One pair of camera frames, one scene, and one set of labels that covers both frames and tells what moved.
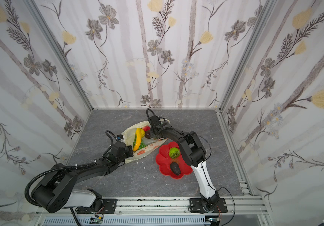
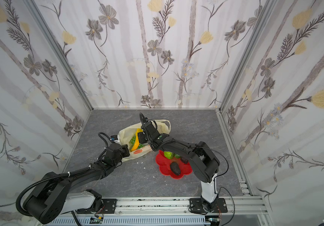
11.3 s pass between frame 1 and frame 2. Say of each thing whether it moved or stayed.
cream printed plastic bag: stayed
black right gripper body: moved
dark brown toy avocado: stayed
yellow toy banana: stayed
